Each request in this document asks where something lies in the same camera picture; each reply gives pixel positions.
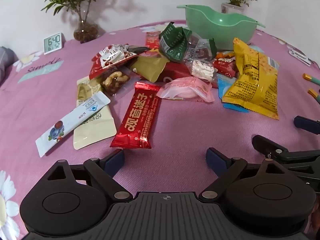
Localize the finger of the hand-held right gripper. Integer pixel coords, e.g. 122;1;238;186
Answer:
252;135;320;163
294;116;320;133

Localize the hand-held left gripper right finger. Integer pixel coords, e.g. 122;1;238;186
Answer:
199;148;287;202

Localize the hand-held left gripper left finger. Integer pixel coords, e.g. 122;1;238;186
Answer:
46;149;132;203

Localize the plain red snack pouch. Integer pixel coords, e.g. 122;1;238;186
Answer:
162;62;196;84

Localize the red white nut packet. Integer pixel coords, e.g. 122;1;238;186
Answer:
89;44;140;97

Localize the green plastic bowl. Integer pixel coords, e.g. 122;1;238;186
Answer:
176;4;266;50

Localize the teal pen with yellow cap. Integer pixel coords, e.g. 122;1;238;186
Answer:
302;73;320;85
307;89;320;105

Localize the cream snack pouch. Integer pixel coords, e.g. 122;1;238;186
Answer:
73;76;117;150

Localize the pink floral tablecloth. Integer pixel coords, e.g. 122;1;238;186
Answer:
0;19;320;240

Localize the red gold-lettered snack bar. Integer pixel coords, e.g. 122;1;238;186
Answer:
110;82;162;149

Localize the white blueberry print sachet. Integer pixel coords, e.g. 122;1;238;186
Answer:
35;91;111;158

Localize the yellow chips bag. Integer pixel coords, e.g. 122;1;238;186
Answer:
222;37;280;120

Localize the blue snack packet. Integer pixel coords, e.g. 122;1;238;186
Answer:
216;74;250;112

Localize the pink round cake packet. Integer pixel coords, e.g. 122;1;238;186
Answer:
156;77;215;103

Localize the small red snack packet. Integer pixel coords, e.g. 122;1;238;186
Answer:
212;56;237;78

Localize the white red candy packet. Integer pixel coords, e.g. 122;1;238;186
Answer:
191;59;219;82

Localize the olive yellow snack packet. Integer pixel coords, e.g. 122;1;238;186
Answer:
130;54;170;83

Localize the green clear snack packet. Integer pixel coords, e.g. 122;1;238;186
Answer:
159;22;218;63

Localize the leafy plant in glass vase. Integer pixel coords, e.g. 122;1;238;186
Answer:
41;0;133;43

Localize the white digital clock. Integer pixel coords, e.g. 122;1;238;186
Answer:
43;32;63;55

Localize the grey blue cloth bundle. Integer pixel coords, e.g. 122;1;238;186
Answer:
0;46;18;85

